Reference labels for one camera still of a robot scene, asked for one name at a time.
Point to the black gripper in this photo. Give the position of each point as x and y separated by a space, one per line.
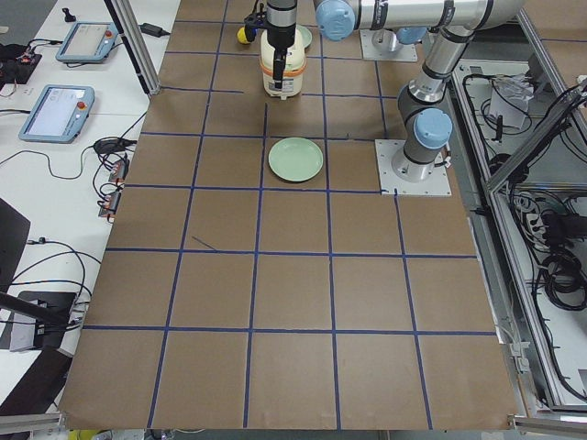
280 33

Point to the green plate right side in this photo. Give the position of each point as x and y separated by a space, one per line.
306 34

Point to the green plate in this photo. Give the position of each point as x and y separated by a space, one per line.
296 159
306 34

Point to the yellow toy pepper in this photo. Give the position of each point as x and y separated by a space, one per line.
244 36

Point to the green plate left side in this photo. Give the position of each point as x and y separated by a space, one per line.
296 159

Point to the black power adapter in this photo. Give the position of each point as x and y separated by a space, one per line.
153 30

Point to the blue teach pendant far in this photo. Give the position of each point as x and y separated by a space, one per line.
87 42

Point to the blue teach pendant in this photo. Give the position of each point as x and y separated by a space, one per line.
87 42
59 114

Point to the blue teach pendant near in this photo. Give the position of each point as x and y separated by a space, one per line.
59 114

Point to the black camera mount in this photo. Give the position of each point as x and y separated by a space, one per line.
255 21

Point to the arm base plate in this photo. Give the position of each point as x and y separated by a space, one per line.
399 176
369 52

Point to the aluminium frame post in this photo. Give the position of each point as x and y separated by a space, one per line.
128 29

